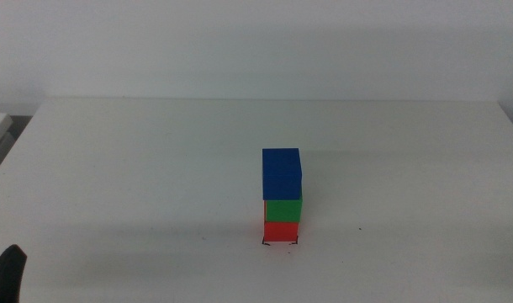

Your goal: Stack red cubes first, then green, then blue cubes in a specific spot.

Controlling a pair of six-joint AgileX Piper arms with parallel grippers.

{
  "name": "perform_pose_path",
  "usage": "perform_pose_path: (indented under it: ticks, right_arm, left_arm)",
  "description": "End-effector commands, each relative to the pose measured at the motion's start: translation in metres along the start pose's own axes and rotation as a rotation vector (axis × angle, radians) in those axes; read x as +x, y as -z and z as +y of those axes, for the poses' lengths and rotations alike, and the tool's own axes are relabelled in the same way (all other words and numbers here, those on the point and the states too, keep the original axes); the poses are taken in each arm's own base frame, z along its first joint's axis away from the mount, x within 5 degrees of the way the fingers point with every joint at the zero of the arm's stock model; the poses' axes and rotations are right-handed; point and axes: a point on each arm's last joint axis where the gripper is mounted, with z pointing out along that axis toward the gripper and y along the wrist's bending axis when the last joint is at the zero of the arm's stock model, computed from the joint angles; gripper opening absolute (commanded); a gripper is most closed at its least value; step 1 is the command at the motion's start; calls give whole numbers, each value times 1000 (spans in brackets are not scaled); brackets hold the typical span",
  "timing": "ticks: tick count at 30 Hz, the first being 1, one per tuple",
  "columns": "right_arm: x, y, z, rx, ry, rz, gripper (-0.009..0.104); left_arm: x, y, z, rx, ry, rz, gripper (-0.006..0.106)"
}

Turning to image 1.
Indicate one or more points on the green cube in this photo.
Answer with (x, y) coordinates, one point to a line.
(284, 210)

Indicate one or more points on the blue cube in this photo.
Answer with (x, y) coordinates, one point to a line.
(281, 174)

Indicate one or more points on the red cube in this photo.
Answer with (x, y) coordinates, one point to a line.
(280, 231)

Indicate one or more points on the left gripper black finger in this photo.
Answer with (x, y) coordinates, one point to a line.
(6, 278)

